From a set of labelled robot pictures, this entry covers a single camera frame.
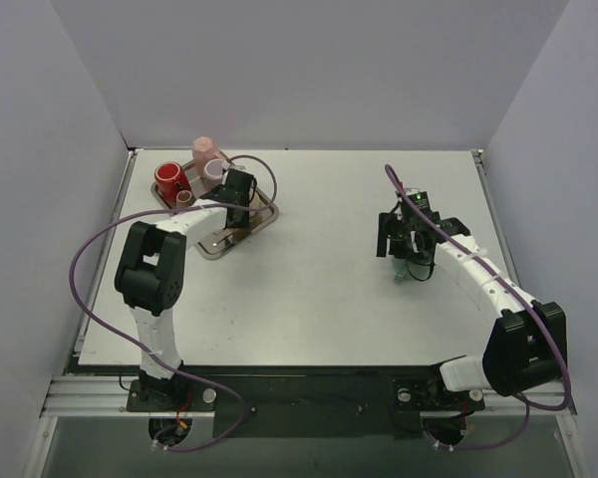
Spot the mauve purple mug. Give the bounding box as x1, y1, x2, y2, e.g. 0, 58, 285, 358
202, 158, 228, 189

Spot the green teal mug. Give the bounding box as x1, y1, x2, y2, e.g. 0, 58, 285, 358
392, 257, 414, 284

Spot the pink faceted mug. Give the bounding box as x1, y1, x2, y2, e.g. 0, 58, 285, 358
191, 136, 218, 174

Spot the small black mug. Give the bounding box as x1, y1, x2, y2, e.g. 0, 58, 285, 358
175, 190, 194, 208

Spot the red mug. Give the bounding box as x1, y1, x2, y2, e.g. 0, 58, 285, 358
153, 161, 190, 203

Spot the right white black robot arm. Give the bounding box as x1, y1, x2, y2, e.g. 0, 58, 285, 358
376, 191, 567, 407

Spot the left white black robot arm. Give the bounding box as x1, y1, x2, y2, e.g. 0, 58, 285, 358
114, 169, 256, 411

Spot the silver metal tray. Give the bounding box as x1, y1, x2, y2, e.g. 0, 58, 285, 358
150, 159, 280, 260

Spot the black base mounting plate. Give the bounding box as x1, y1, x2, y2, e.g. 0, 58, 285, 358
127, 365, 484, 438

